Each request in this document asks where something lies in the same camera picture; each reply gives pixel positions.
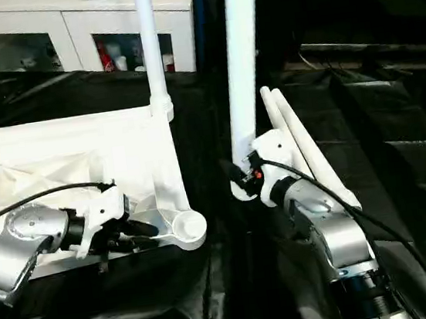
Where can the white plastic table leg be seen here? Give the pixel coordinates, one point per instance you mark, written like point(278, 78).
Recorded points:
point(274, 113)
point(242, 66)
point(289, 117)
point(151, 38)

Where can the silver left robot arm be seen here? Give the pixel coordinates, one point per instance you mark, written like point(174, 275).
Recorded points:
point(23, 229)

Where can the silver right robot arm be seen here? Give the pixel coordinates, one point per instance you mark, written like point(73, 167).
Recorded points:
point(343, 237)

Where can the black shiny mat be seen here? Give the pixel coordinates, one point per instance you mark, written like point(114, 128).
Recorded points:
point(395, 184)

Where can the long black bar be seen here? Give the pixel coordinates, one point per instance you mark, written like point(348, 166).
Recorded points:
point(358, 46)

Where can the red white box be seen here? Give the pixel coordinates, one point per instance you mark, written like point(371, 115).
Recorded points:
point(105, 56)

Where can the white display cabinet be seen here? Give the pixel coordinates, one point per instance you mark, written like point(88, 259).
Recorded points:
point(64, 22)

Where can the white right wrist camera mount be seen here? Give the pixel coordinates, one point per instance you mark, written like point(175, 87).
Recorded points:
point(274, 148)

